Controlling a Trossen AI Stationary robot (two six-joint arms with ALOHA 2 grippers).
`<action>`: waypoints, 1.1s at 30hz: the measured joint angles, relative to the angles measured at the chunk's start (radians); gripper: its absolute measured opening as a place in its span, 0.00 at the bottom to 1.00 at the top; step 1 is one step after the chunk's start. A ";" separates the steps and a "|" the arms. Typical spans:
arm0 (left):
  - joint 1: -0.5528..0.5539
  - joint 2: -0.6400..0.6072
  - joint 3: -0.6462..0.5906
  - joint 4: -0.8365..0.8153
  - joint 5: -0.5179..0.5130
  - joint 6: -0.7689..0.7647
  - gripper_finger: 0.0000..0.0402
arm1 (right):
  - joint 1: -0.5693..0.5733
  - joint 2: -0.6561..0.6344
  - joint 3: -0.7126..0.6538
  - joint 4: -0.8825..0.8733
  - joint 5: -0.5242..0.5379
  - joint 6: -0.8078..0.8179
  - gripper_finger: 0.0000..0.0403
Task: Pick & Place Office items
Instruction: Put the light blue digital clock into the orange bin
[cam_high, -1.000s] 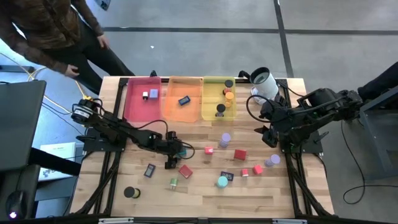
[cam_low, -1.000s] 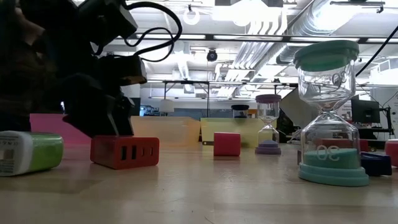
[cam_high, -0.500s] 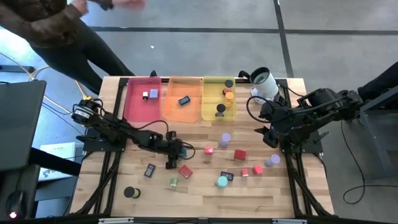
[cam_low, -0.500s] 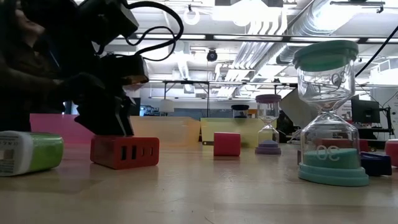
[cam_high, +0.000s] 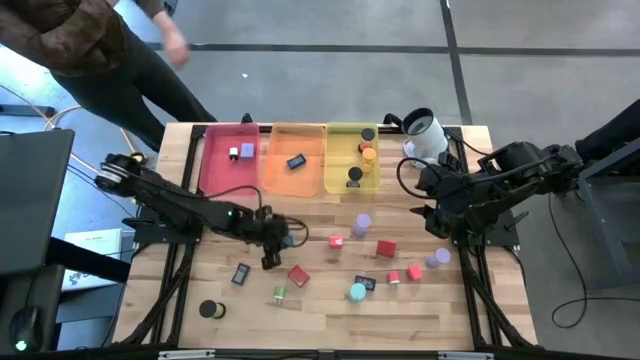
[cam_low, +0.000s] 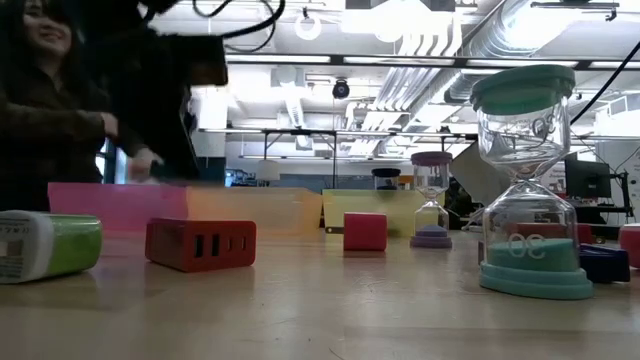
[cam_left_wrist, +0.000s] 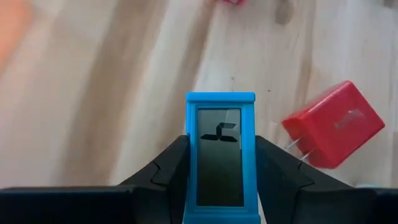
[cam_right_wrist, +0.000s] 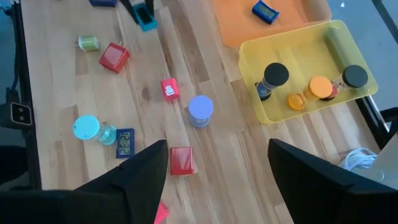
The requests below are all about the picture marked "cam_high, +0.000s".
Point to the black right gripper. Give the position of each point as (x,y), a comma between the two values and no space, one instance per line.
(450,197)

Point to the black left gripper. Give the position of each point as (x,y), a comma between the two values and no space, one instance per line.
(262,230)

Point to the red cube charger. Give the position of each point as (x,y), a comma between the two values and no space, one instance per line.
(298,275)
(386,248)

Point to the lavender sand timer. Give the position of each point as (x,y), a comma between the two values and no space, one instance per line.
(438,257)
(362,225)

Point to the pink wall charger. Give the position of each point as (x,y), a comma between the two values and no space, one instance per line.
(336,242)

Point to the dark blue digital clock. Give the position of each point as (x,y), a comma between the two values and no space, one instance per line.
(296,161)

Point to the orange sand timer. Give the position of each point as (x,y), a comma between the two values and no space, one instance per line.
(369,155)

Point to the black-capped blue sand timer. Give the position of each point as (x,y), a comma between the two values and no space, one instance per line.
(355,173)

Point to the white wall charger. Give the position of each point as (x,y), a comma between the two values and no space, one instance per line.
(233,152)

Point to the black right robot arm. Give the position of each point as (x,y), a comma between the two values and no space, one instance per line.
(525,165)

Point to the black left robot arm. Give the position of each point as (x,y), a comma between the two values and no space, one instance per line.
(175,199)

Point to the navy digital clock grey screen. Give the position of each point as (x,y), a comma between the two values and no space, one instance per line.
(240,274)

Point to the orange plastic bin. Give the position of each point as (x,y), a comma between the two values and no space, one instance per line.
(300,182)

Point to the white cup with black rim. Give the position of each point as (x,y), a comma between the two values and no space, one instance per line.
(430,137)

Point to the pink plastic bin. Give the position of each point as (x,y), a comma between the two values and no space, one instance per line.
(220,175)

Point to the lavender cube charger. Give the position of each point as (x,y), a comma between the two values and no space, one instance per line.
(247,150)

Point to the black-capped red sand timer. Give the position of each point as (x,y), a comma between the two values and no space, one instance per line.
(368,134)

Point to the black-capped yellow sand timer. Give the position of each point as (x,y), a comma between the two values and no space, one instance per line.
(210,309)

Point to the indigo digital clock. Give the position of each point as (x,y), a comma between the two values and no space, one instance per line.
(369,281)

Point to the teal sand timer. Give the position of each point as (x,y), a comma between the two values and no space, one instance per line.
(358,292)

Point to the yellow plastic bin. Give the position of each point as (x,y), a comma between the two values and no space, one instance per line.
(340,150)

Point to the white paper booklet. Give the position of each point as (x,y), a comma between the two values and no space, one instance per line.
(97,239)

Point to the grey metal stand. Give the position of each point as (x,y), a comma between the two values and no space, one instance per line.
(610,210)

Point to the black stand bar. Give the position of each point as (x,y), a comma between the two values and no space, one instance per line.
(85,257)

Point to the person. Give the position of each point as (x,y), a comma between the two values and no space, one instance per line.
(607,135)
(75,35)

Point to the person's hand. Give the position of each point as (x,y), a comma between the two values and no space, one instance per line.
(176,47)

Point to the black monitor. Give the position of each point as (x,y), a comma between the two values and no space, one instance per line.
(30,200)

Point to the black computer mouse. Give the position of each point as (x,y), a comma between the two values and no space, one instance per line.
(25,327)

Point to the green wall charger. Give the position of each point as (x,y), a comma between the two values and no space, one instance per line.
(279,293)

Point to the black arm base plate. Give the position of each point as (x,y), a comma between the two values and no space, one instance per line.
(145,235)
(502,234)

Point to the small red wall charger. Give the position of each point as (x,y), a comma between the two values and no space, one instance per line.
(393,277)

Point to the black aluminium table frame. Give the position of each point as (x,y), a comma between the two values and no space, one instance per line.
(250,356)

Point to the silver metal bracket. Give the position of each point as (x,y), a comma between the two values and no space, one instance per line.
(185,355)
(465,356)

